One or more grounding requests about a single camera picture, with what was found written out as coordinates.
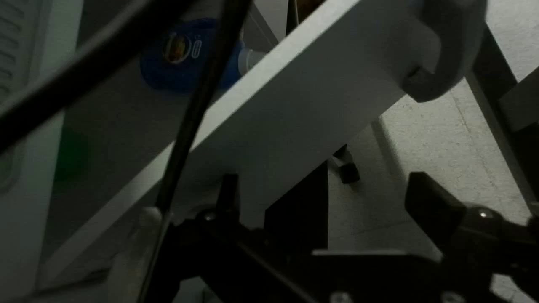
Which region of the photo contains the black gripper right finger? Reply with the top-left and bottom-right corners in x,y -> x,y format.
403,171 -> 539,303

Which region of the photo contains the white toy kitchen unit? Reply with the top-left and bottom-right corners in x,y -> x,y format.
0,0 -> 539,303

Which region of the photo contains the white lower cabinet door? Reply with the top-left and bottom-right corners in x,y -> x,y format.
40,0 -> 488,286

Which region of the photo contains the black cable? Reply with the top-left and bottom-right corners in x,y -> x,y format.
0,0 -> 254,303

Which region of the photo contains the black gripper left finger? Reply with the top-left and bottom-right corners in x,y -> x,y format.
176,175 -> 314,303

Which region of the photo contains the blue detergent bottle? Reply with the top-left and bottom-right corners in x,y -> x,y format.
139,18 -> 264,92

